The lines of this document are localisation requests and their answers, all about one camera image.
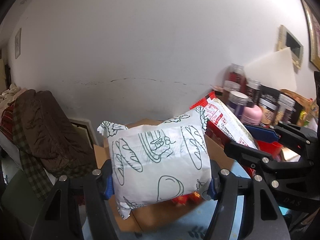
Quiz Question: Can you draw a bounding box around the red white sachet packet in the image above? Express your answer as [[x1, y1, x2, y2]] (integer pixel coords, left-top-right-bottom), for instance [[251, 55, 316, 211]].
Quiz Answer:
[[190, 92, 258, 150]]

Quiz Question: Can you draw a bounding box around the white bread-print snack bag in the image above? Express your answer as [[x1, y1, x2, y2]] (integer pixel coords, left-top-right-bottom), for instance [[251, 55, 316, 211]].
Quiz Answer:
[[97, 106, 212, 219]]

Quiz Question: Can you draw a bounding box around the large red snack packet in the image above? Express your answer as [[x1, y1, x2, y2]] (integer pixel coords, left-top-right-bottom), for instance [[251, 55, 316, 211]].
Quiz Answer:
[[171, 192, 202, 205]]

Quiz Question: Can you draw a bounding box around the orange kraft snack bag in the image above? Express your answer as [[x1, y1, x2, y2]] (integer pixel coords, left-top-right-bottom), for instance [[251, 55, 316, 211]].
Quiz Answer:
[[280, 89, 319, 126]]

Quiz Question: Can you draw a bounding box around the tall jar black label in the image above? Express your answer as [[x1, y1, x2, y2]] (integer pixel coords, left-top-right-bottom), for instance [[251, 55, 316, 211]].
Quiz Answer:
[[273, 94, 296, 125]]

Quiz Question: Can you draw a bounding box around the pink lidded canister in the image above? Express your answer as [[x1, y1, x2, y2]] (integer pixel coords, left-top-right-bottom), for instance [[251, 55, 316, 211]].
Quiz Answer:
[[241, 105, 263, 126]]

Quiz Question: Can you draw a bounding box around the green plaid cloth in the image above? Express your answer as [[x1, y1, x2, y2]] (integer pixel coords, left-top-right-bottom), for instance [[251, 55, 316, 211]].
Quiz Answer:
[[12, 106, 53, 201]]

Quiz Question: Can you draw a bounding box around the black stand-up pouch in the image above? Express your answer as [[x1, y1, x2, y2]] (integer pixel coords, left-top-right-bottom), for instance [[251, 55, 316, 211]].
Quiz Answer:
[[257, 84, 304, 128]]

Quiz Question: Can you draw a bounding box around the clear jar navy label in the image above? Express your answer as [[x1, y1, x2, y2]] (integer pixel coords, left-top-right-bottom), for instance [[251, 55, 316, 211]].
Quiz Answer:
[[227, 91, 249, 119]]

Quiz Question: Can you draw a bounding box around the blue floral tablecloth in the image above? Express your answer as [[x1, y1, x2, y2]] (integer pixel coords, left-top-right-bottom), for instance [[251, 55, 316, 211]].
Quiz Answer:
[[81, 162, 253, 240]]

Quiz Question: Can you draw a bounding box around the open cardboard box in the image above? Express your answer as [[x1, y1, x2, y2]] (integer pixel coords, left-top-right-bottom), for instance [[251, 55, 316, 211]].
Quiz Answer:
[[93, 118, 235, 233]]

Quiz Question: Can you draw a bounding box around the brown jacket pile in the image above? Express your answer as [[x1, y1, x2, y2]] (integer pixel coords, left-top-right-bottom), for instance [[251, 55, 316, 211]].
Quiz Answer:
[[12, 89, 97, 178]]

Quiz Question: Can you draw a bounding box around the cream framed wall mirror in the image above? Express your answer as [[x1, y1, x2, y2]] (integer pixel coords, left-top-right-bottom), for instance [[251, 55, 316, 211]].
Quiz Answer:
[[276, 25, 304, 69]]

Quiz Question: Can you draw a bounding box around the gold framed wall picture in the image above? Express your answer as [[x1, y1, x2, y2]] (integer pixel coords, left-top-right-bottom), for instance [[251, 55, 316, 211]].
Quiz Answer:
[[301, 0, 320, 70]]

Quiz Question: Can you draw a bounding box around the wall picture frame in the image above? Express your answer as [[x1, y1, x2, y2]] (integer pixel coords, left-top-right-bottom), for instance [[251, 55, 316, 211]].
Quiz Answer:
[[15, 28, 22, 59]]

